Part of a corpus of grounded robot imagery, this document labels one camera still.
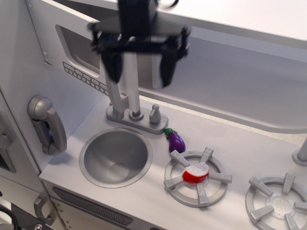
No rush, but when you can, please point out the round metal sink bowl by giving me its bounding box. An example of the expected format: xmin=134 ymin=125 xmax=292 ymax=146
xmin=79 ymin=128 xmax=153 ymax=188

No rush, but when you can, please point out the grey oven door handle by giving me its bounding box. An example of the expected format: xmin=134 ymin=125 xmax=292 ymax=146
xmin=33 ymin=195 xmax=55 ymax=226

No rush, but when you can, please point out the grey right stove burner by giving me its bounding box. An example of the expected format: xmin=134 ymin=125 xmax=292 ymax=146
xmin=245 ymin=173 xmax=307 ymax=230

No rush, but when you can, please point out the grey toy faucet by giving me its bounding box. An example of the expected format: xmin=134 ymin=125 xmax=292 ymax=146
xmin=105 ymin=53 xmax=168 ymax=135

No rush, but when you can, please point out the purple toy eggplant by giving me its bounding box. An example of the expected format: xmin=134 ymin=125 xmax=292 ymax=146
xmin=164 ymin=128 xmax=186 ymax=153

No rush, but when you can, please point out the grey left stove burner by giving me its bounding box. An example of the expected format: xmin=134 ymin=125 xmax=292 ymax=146
xmin=164 ymin=147 xmax=232 ymax=208

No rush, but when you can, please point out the grey oven vent strip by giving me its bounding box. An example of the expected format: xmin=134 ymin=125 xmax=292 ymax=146
xmin=52 ymin=187 xmax=133 ymax=226

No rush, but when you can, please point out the red white toy food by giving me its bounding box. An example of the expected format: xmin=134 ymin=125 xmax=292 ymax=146
xmin=182 ymin=162 xmax=210 ymax=184

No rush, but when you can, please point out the grey toy telephone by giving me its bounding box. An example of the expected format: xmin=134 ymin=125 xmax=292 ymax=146
xmin=27 ymin=95 xmax=67 ymax=156

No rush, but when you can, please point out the white microwave door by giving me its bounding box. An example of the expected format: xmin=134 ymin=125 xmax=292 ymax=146
xmin=26 ymin=0 xmax=108 ymax=95

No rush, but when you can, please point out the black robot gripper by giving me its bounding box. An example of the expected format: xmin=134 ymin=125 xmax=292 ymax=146
xmin=87 ymin=0 xmax=190 ymax=88

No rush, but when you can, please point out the grey post at right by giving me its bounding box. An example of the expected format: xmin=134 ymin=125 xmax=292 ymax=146
xmin=292 ymin=139 xmax=307 ymax=167

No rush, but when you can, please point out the grey stove burner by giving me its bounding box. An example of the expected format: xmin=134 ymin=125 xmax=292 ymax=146
xmin=245 ymin=173 xmax=307 ymax=230
xmin=164 ymin=147 xmax=232 ymax=208

